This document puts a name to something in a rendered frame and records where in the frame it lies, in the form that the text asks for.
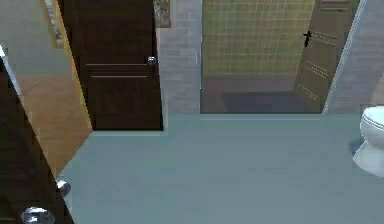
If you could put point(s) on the round silver door knob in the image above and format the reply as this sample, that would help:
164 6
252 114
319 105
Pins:
151 60
37 215
63 187

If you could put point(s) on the dark brown room door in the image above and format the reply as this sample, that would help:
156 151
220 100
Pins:
120 93
20 160

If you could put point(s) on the olive brown room door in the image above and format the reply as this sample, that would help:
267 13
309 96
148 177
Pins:
321 60

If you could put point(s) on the white toilet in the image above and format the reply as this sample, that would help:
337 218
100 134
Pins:
371 140

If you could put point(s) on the framed wall picture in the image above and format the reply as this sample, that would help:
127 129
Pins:
53 23
162 12

